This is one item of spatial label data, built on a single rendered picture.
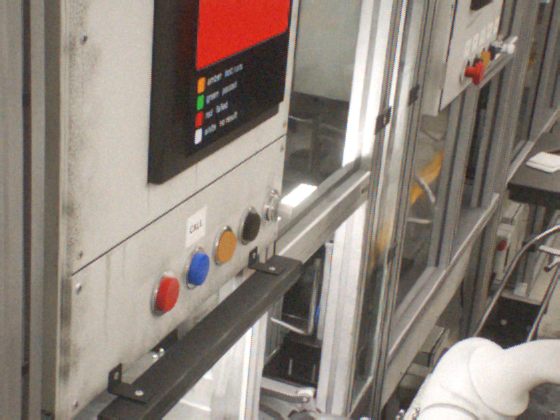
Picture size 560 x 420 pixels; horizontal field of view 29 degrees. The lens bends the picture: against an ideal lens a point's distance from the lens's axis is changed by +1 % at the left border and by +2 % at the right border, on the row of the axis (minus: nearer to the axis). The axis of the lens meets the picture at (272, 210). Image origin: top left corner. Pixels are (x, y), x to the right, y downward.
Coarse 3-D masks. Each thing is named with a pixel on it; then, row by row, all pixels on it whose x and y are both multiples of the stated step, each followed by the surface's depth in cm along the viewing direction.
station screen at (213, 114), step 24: (288, 24) 101; (192, 48) 83; (264, 48) 97; (288, 48) 102; (192, 72) 84; (216, 72) 88; (240, 72) 93; (264, 72) 98; (192, 96) 85; (216, 96) 89; (240, 96) 94; (264, 96) 99; (192, 120) 86; (216, 120) 90; (240, 120) 95; (192, 144) 86
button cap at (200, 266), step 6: (198, 258) 97; (204, 258) 97; (192, 264) 96; (198, 264) 96; (204, 264) 98; (192, 270) 96; (198, 270) 97; (204, 270) 98; (192, 276) 96; (198, 276) 97; (204, 276) 98; (192, 282) 97; (198, 282) 97
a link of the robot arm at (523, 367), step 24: (456, 360) 152; (480, 360) 148; (504, 360) 146; (528, 360) 142; (552, 360) 135; (432, 384) 152; (456, 384) 148; (480, 384) 147; (504, 384) 146; (528, 384) 145; (480, 408) 147; (504, 408) 147
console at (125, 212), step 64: (64, 0) 71; (128, 0) 77; (192, 0) 84; (64, 64) 72; (128, 64) 79; (64, 128) 74; (128, 128) 81; (256, 128) 105; (64, 192) 75; (128, 192) 83; (192, 192) 94; (256, 192) 109; (64, 256) 77; (128, 256) 85; (192, 256) 96; (64, 320) 79; (128, 320) 88; (64, 384) 81
